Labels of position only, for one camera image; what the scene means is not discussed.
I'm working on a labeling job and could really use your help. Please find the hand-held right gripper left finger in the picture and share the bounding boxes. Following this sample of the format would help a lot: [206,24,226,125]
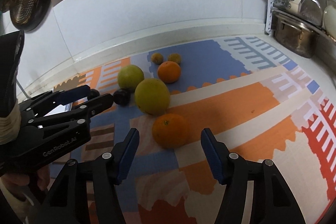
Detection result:
[34,128,140,224]

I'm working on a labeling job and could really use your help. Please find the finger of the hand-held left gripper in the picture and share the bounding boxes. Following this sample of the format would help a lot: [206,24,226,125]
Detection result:
[26,93,114,133]
[18,84,91,119]

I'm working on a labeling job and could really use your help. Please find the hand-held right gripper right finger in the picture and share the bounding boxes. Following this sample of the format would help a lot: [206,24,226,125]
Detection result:
[201,128,307,224]

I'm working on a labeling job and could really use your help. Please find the large green citrus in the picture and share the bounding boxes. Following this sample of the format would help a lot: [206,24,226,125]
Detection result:
[134,78,171,115]
[117,65,145,92]

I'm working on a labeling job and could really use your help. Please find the orange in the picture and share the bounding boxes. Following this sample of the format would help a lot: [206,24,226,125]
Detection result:
[157,61,181,83]
[152,113,190,149]

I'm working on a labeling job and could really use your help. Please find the small brown fruit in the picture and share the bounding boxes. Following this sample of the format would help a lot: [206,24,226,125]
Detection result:
[167,53,181,64]
[151,53,164,65]

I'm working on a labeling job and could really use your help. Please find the person's left hand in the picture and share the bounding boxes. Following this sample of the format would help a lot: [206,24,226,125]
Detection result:
[0,168,50,205]

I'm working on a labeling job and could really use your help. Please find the colourful patterned mat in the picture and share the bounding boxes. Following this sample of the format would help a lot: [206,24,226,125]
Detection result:
[51,35,336,224]

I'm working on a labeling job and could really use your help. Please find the stainless steel pot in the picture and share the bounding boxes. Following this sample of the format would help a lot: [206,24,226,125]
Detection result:
[272,13,319,58]

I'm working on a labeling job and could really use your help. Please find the dish rack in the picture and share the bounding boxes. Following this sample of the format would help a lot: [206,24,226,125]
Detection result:
[265,0,336,43]

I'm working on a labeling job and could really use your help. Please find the white ceramic jug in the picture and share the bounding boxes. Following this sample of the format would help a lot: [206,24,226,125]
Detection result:
[322,5,336,30]

